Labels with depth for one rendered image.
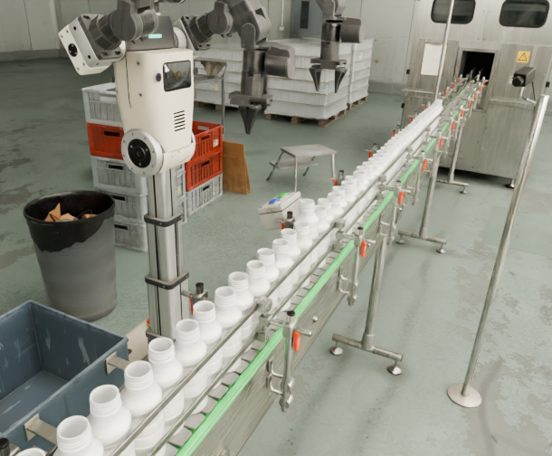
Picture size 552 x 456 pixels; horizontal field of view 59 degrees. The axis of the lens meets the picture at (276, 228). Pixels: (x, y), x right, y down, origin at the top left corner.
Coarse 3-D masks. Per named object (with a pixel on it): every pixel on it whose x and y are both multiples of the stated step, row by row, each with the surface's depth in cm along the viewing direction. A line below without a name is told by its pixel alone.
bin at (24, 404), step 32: (0, 320) 113; (32, 320) 121; (64, 320) 115; (0, 352) 115; (32, 352) 123; (64, 352) 120; (96, 352) 114; (0, 384) 117; (32, 384) 123; (64, 384) 124; (96, 384) 102; (0, 416) 113; (32, 416) 87; (64, 416) 95
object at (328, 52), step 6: (324, 42) 147; (330, 42) 147; (336, 42) 147; (324, 48) 148; (330, 48) 147; (336, 48) 148; (324, 54) 149; (330, 54) 148; (336, 54) 149; (312, 60) 150; (318, 60) 150; (324, 60) 149; (330, 60) 149; (336, 60) 150; (342, 60) 151
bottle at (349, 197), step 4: (344, 184) 143; (348, 184) 146; (352, 184) 144; (348, 188) 143; (352, 188) 144; (348, 192) 144; (352, 192) 145; (344, 196) 144; (348, 196) 144; (352, 196) 145; (348, 200) 144; (352, 200) 144; (348, 204) 144; (352, 208) 145; (352, 212) 146; (348, 216) 146; (352, 216) 147; (348, 220) 146; (352, 220) 148; (348, 224) 147; (348, 232) 148
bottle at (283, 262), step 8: (280, 240) 108; (272, 248) 106; (280, 248) 105; (288, 248) 106; (280, 256) 105; (288, 256) 107; (280, 264) 105; (288, 264) 106; (280, 272) 106; (288, 280) 108; (280, 288) 108; (288, 288) 108; (280, 296) 108; (288, 304) 111
